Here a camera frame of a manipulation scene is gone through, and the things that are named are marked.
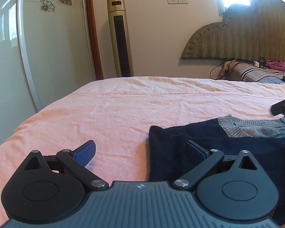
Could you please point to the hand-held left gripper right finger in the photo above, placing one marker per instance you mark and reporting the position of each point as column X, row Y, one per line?
column 193, row 150

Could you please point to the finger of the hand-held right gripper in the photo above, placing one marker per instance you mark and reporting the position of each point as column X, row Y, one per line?
column 283, row 105

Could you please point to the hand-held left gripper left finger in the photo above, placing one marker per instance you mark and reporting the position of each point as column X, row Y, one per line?
column 84, row 155

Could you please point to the navy and grey knit sweater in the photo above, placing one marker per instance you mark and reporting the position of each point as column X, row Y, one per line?
column 228, row 135

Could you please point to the magenta cloth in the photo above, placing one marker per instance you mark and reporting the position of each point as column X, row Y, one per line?
column 277, row 65

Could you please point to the striped grey pillow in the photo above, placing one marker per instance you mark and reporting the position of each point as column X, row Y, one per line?
column 251, row 72

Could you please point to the white charger plug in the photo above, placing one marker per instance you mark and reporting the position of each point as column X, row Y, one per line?
column 256, row 64

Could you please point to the pink bed sheet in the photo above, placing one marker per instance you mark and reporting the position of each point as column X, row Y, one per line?
column 109, row 111

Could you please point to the olive padded headboard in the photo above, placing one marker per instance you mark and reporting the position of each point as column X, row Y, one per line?
column 247, row 33

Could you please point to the flower print wardrobe door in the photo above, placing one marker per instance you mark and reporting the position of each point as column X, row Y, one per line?
column 49, row 40

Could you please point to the gold tower air conditioner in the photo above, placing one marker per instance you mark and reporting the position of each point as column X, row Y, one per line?
column 121, row 40

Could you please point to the brown wooden door frame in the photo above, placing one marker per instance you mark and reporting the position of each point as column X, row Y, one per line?
column 93, row 28

